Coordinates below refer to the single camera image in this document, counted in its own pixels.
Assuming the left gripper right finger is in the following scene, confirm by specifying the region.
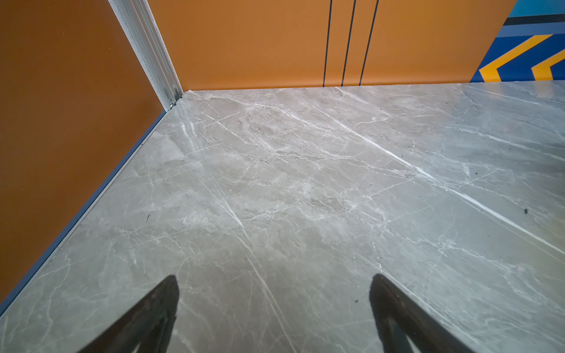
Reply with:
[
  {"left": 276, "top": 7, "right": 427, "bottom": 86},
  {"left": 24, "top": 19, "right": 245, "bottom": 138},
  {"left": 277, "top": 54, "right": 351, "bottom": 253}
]
[{"left": 369, "top": 274, "right": 472, "bottom": 352}]

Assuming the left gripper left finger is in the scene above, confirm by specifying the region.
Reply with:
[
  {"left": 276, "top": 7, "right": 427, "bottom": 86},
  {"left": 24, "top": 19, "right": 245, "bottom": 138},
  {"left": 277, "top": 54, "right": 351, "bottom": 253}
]
[{"left": 80, "top": 275, "right": 180, "bottom": 352}]

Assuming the left aluminium corner post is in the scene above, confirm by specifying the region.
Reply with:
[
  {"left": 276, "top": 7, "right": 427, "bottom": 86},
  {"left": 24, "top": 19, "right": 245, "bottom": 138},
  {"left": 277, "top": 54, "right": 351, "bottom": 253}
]
[{"left": 109, "top": 0, "right": 183, "bottom": 112}]

